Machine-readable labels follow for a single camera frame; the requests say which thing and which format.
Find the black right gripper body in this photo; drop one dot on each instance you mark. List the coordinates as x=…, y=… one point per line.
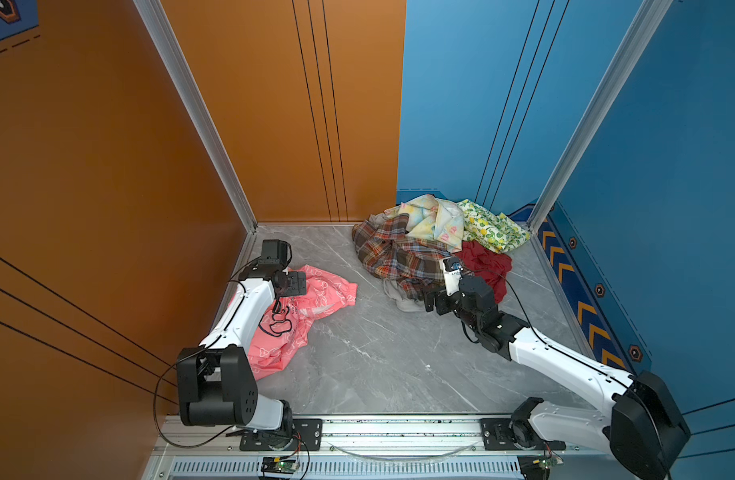
x=443, y=303

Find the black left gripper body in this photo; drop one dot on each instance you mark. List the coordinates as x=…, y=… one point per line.
x=294, y=285

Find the pink cloth with white print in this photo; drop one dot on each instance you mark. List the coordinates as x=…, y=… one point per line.
x=284, y=329

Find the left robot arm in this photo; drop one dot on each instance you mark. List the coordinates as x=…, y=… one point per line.
x=215, y=383

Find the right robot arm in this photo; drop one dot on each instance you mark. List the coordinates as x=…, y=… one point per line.
x=632, y=417

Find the grey ribbed cloth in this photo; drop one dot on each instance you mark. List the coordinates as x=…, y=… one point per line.
x=394, y=292

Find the dark red cloth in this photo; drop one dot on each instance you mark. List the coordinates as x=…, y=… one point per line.
x=493, y=267

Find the pastel tie-dye cloth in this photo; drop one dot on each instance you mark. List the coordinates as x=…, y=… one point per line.
x=433, y=219

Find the lemon print cloth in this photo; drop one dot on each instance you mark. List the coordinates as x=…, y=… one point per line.
x=496, y=232

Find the plaid flannel shirt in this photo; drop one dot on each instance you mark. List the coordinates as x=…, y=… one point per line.
x=387, y=252

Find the green circuit board left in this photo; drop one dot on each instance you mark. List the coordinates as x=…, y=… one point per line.
x=277, y=466

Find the green circuit board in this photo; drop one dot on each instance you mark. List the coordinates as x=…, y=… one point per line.
x=277, y=466
x=539, y=467

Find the green circuit board right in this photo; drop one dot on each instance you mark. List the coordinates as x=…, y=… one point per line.
x=539, y=467

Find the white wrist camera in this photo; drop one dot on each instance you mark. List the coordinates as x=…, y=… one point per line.
x=452, y=269

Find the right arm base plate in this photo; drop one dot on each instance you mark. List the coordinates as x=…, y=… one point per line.
x=505, y=434

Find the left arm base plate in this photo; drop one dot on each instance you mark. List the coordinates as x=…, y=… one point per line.
x=303, y=432

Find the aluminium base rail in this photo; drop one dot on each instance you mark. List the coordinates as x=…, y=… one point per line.
x=380, y=446

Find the aluminium corner post left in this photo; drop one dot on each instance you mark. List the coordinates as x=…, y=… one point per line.
x=160, y=31

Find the aluminium corner post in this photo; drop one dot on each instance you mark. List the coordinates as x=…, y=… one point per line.
x=160, y=31
x=643, y=27

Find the aluminium corner post right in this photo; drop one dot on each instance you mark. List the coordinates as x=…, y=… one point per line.
x=643, y=27

